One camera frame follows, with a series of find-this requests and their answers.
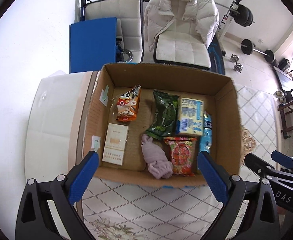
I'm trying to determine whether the long blue snack pack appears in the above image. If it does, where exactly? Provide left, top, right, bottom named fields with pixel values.
left=198, top=111, right=212, bottom=154

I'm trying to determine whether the orange snack bag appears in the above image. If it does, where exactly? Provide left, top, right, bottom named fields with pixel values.
left=116, top=84, right=141, bottom=122

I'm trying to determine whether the dark wooden stool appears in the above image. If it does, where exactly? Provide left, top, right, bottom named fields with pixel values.
left=278, top=100, right=293, bottom=140

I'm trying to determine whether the patterned table cloth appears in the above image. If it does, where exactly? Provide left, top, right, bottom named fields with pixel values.
left=82, top=77, right=278, bottom=239

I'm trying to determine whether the red noodle packet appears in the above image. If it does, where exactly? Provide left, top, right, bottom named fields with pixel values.
left=163, top=137, right=197, bottom=176

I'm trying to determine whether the white cream flat box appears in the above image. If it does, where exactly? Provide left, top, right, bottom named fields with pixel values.
left=102, top=123, right=129, bottom=166

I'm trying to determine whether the lilac rolled sock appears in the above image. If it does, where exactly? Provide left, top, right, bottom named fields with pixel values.
left=141, top=134, right=173, bottom=179

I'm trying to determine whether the yellow blue carton box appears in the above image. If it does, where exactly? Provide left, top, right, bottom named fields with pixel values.
left=176, top=96, right=204, bottom=137

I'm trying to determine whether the green snack bag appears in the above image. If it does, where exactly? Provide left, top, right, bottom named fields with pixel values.
left=146, top=90, right=179, bottom=140

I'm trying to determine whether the brown cardboard box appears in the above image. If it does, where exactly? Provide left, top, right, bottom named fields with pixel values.
left=83, top=63, right=242, bottom=187

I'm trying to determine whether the chrome dumbbell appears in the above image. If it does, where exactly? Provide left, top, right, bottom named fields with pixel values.
left=230, top=54, right=239, bottom=63

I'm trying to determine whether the long barbell on floor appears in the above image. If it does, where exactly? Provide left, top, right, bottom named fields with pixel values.
left=240, top=39, right=275, bottom=63

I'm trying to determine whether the white cushioned chair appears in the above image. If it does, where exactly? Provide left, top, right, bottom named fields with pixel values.
left=153, top=31, right=211, bottom=70

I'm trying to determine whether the blue board panel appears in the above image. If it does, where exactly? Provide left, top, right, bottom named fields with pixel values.
left=69, top=17, right=117, bottom=73

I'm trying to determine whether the barbell on rack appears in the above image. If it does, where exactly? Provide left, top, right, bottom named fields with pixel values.
left=122, top=0, right=254, bottom=28

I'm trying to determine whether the white puffer jacket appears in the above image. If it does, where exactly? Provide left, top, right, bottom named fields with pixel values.
left=144, top=0, right=219, bottom=51

